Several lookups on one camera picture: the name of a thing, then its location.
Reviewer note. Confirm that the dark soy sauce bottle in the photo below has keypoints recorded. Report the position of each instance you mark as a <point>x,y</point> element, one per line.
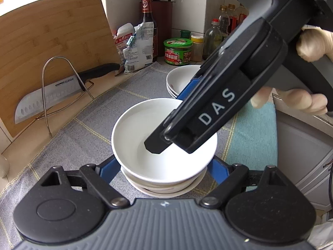
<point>147,18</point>

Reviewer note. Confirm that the dark red knife block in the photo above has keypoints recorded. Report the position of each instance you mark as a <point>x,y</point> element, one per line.
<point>164,31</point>

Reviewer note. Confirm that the red cap glass bottle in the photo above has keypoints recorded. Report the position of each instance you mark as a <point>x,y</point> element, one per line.
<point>212,41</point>

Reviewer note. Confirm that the red white seasoning bag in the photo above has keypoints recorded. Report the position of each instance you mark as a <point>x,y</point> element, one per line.
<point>121,44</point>

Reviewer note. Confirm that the yellow lid spice jar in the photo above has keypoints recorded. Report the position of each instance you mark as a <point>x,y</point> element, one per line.
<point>197,49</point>

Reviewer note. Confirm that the grey checkered cloth mat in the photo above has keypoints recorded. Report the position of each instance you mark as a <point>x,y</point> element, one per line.
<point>78,140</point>

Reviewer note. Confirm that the white cabinet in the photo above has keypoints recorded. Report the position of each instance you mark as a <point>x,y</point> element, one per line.
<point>299,148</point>

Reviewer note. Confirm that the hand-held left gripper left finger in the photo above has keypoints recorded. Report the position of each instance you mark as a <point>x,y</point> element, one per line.
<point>109,172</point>

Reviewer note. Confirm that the small green cap bottle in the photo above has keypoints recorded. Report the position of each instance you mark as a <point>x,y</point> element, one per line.
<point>185,34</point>

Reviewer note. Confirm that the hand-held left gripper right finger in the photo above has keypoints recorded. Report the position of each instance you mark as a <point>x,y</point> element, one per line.
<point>218,170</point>

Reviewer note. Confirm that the yellow cap oil bottle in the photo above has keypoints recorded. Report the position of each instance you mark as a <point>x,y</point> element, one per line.
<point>232,18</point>
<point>240,15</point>
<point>223,23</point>

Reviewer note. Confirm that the bamboo cutting board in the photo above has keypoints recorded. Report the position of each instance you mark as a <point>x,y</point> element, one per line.
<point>52,44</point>

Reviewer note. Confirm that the green lid sauce jar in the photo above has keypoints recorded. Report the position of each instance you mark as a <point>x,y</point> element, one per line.
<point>178,56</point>

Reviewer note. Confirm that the white blue seasoning bag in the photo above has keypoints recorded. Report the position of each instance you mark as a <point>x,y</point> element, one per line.
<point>138,54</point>

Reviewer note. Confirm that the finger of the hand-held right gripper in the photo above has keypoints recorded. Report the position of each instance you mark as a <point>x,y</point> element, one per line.
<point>188,88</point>
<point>156,144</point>

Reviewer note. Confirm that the white clothing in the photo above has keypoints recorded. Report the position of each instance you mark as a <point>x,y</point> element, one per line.
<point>325,239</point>

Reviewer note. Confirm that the person's right hand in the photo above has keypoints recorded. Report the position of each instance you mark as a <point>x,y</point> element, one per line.
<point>314,41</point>

